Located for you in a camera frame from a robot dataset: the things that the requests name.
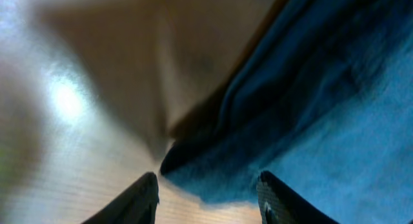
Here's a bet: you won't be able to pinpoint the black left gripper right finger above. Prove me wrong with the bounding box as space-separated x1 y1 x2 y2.
256 171 337 224

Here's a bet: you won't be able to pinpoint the navy blue shorts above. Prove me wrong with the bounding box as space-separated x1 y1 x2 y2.
160 0 412 223

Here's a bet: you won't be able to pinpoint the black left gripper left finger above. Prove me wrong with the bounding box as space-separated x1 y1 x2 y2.
83 172 159 224

